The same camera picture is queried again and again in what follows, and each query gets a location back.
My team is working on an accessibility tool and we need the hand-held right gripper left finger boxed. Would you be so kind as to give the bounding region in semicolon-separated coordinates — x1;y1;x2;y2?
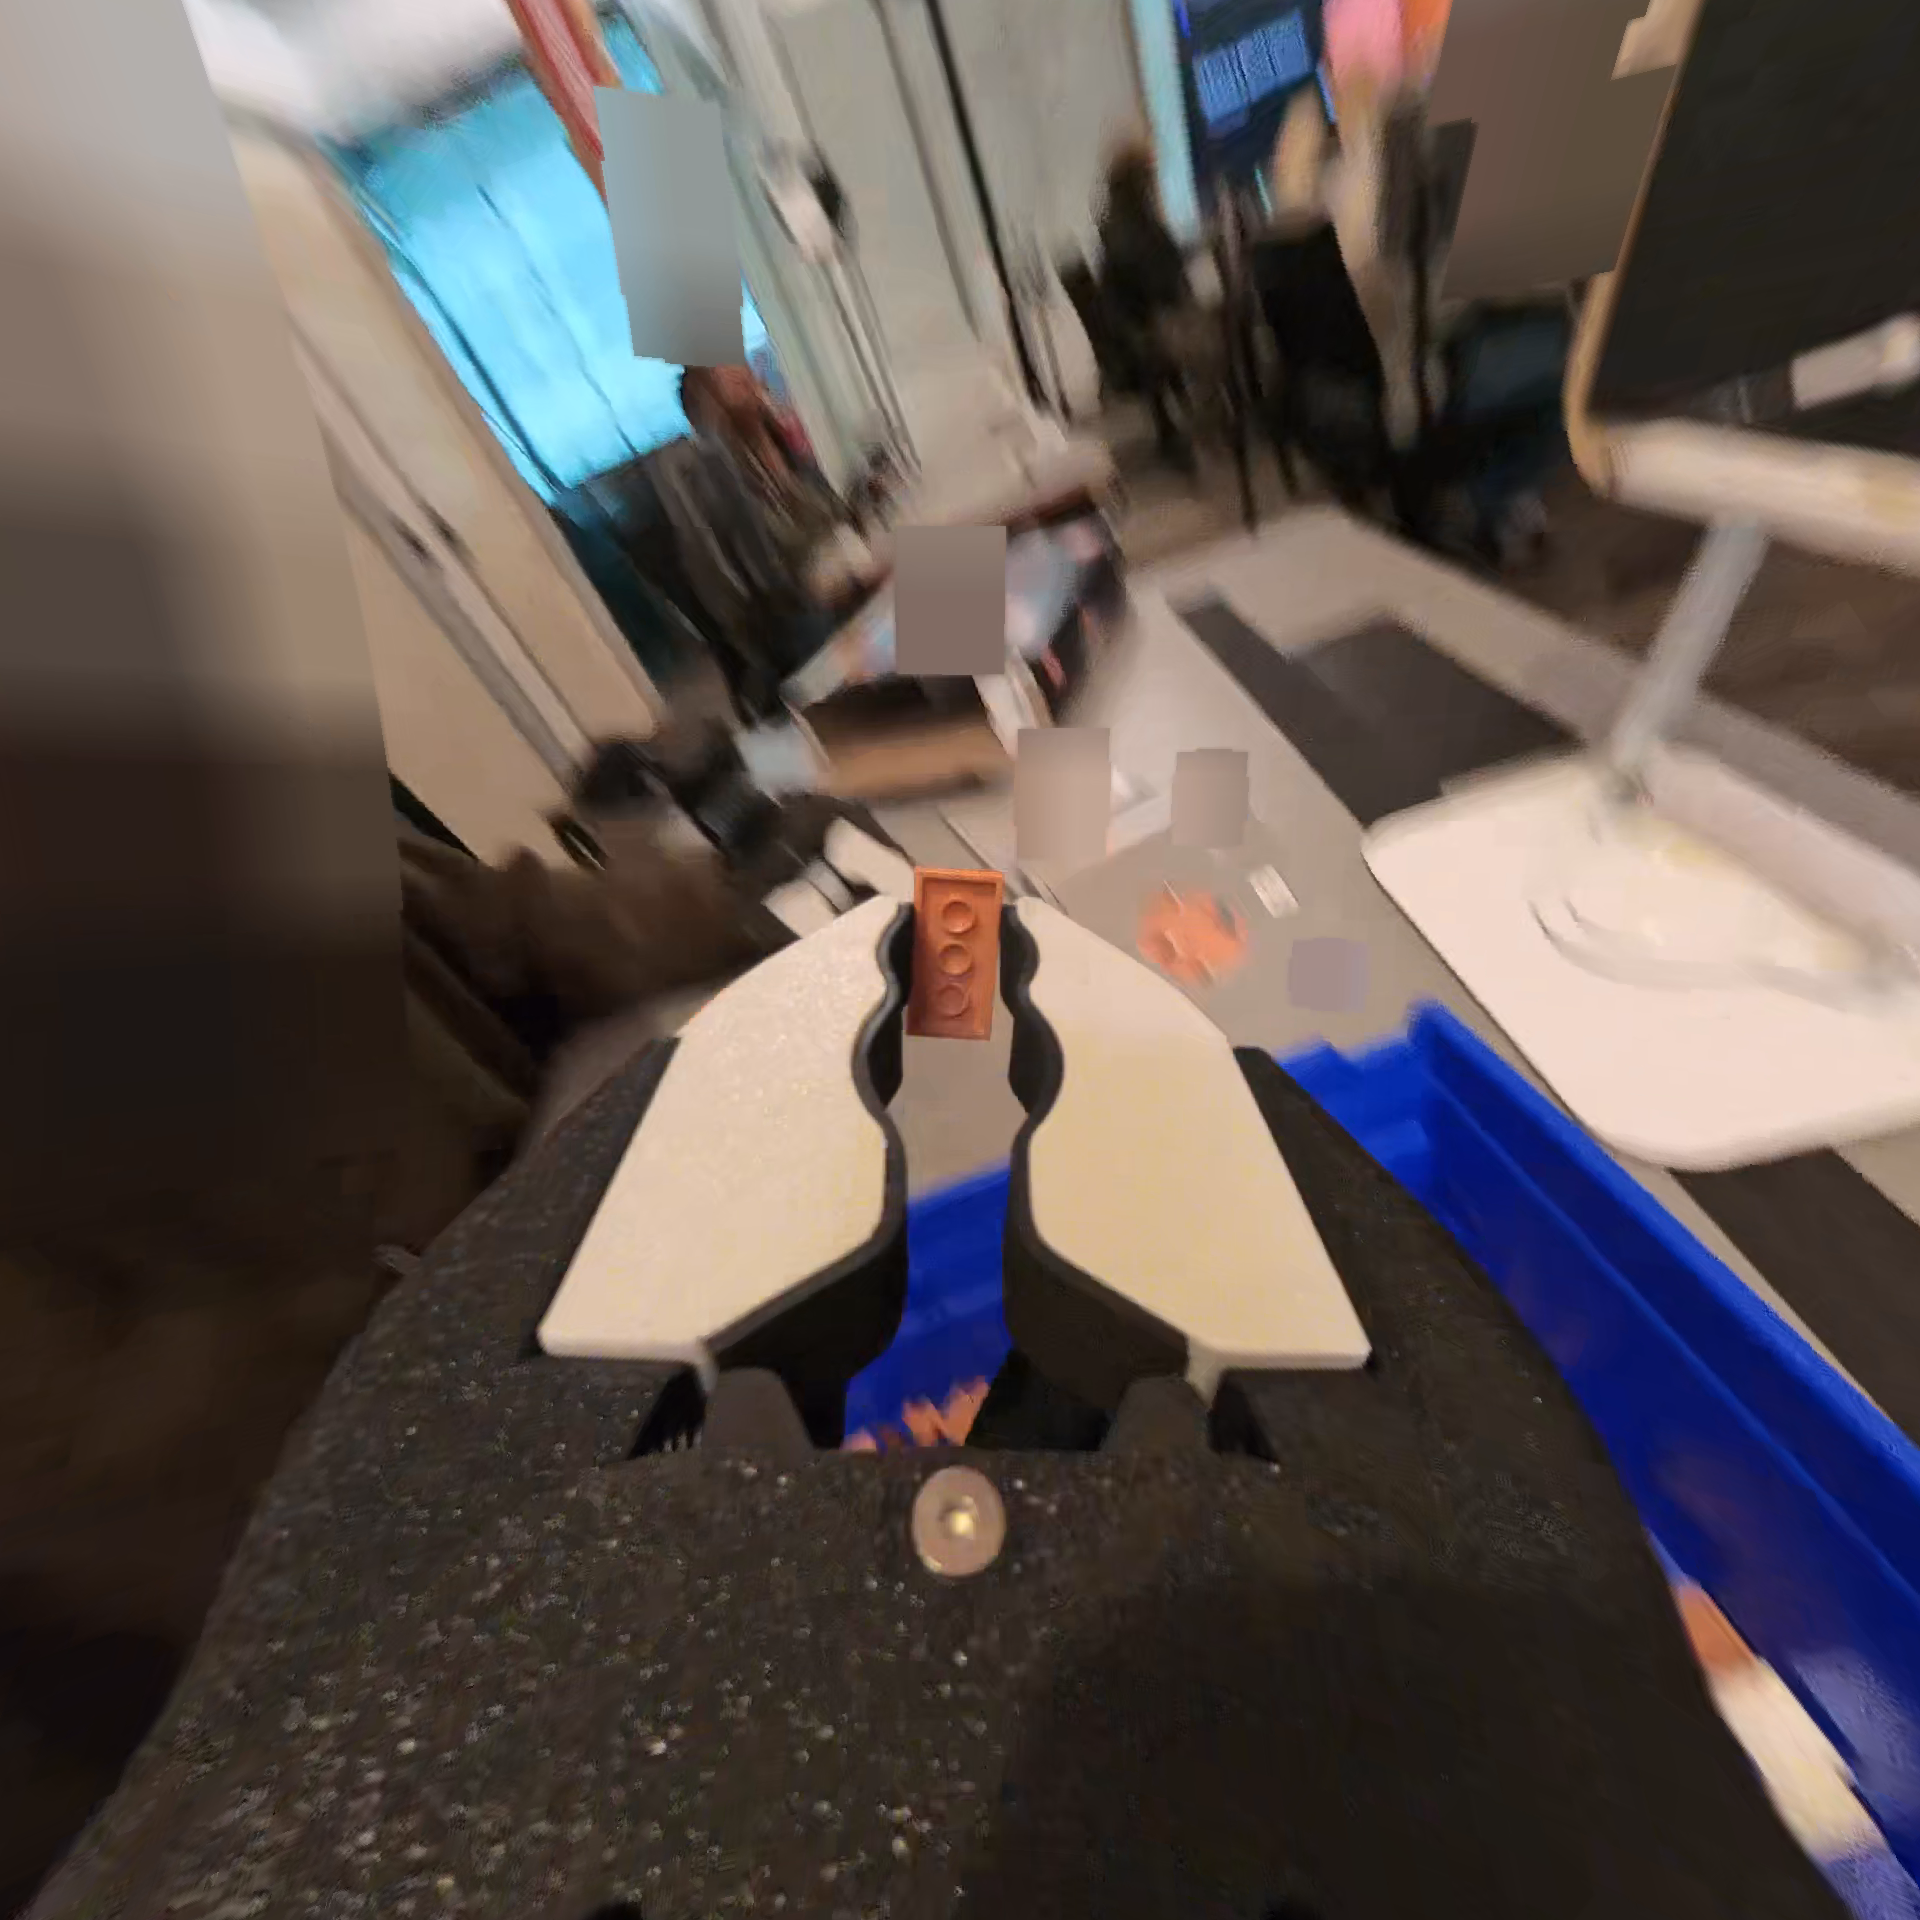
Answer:
540;892;913;1370

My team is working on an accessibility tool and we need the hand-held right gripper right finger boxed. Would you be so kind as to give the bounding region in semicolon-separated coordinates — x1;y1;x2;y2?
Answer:
1002;900;1377;1392

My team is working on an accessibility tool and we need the small orange lego brick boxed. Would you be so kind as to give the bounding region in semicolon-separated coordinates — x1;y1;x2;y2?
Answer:
907;868;1011;1047

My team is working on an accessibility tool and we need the large blue plastic bin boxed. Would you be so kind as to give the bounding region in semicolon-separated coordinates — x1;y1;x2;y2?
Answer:
841;1007;1920;1920

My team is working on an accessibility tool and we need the lego instruction booklet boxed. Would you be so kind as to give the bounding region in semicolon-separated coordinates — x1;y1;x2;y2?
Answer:
1051;810;1389;1052

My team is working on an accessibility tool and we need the brown hooded jacket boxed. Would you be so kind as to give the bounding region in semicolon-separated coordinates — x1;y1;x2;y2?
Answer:
390;786;818;1088

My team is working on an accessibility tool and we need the white flat stand base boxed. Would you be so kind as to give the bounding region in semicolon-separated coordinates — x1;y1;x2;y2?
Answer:
1367;737;1920;1177

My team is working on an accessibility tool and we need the black board with wooden rim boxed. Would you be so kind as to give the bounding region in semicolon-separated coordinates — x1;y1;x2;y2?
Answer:
1567;0;1920;512

